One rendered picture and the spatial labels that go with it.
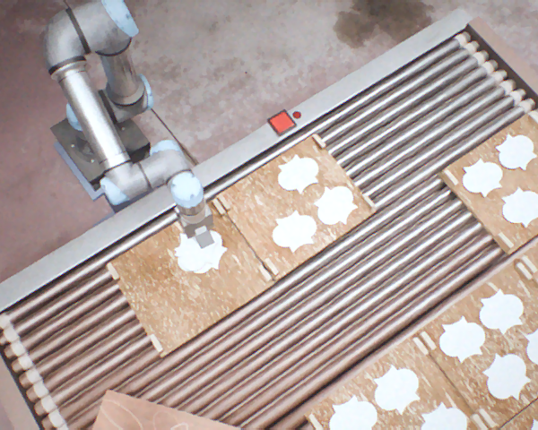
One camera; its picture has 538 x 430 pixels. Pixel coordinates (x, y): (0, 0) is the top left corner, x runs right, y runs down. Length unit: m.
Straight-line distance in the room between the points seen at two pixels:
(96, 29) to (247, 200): 0.76
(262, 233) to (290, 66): 1.60
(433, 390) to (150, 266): 0.94
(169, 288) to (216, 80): 1.67
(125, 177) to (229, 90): 1.85
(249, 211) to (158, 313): 0.44
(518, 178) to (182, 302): 1.19
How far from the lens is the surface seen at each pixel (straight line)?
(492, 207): 2.16
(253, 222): 2.00
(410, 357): 1.95
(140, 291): 1.97
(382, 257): 2.02
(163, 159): 1.57
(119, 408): 1.82
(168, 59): 3.48
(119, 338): 1.97
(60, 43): 1.60
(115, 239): 2.06
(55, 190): 3.23
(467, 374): 1.99
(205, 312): 1.92
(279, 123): 2.16
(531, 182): 2.25
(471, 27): 2.50
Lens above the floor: 2.81
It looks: 69 degrees down
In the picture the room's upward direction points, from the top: 2 degrees clockwise
